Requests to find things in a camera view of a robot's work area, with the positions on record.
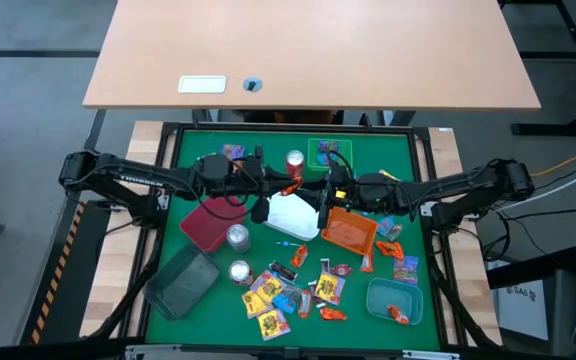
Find white cardboard box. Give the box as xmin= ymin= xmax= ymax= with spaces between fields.
xmin=496 ymin=278 xmax=550 ymax=342

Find light wooden desk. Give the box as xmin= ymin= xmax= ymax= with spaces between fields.
xmin=82 ymin=0 xmax=542 ymax=111

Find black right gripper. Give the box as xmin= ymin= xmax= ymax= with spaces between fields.
xmin=300 ymin=167 xmax=352 ymax=230

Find black desk frame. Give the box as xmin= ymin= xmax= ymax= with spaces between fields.
xmin=497 ymin=0 xmax=576 ymax=137

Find yellow sour candy packet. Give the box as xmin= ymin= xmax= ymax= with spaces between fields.
xmin=240 ymin=289 xmax=269 ymax=320
xmin=249 ymin=270 xmax=286 ymax=304
xmin=314 ymin=271 xmax=347 ymax=306
xmin=256 ymin=308 xmax=292 ymax=342

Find purple rainbow candy packet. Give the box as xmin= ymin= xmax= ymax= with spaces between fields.
xmin=393 ymin=255 xmax=420 ymax=286

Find green plastic basket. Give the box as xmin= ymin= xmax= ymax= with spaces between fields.
xmin=307 ymin=137 xmax=354 ymax=174

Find black desk legs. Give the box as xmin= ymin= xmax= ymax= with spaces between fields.
xmin=191 ymin=108 xmax=418 ymax=128

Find white plastic bin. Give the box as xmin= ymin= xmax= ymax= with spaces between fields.
xmin=262 ymin=192 xmax=325 ymax=242

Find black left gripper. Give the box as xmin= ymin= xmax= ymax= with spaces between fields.
xmin=240 ymin=145 xmax=294 ymax=225

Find orange plastic basket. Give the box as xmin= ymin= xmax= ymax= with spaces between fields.
xmin=320 ymin=205 xmax=379 ymax=257

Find teal plastic bin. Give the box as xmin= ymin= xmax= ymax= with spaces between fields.
xmin=365 ymin=276 xmax=425 ymax=326

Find yellow power cable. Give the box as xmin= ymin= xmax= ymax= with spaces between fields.
xmin=530 ymin=153 xmax=576 ymax=178

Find orange silver candy wrapper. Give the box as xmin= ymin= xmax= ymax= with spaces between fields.
xmin=297 ymin=289 xmax=314 ymax=320

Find white cable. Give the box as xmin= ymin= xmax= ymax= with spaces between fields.
xmin=500 ymin=164 xmax=576 ymax=211

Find black cable bundle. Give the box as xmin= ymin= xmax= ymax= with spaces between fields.
xmin=87 ymin=227 xmax=167 ymax=341
xmin=427 ymin=234 xmax=502 ymax=351

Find maroon plastic bin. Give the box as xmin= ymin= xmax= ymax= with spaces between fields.
xmin=179 ymin=196 xmax=249 ymax=254

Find red soda can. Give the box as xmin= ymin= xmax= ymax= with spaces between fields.
xmin=284 ymin=149 xmax=306 ymax=181

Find silver drink can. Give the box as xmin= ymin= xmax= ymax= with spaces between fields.
xmin=228 ymin=259 xmax=255 ymax=288
xmin=225 ymin=223 xmax=252 ymax=254

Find orange peanut butter cup packet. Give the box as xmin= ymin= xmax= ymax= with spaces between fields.
xmin=386 ymin=304 xmax=411 ymax=326
xmin=281 ymin=177 xmax=303 ymax=197
xmin=376 ymin=240 xmax=405 ymax=260
xmin=319 ymin=306 xmax=348 ymax=322
xmin=290 ymin=244 xmax=309 ymax=269

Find green felt mat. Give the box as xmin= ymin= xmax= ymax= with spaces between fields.
xmin=145 ymin=128 xmax=442 ymax=351

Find black yellow striped panel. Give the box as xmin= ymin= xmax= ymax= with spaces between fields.
xmin=17 ymin=199 xmax=112 ymax=346

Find dark transparent plastic bin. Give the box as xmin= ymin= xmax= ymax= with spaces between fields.
xmin=143 ymin=243 xmax=221 ymax=321

